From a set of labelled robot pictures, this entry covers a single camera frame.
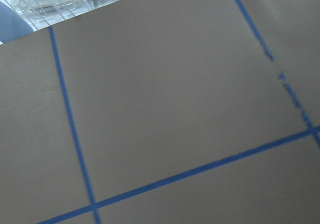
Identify light blue cup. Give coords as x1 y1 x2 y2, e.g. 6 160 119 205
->
0 2 34 43

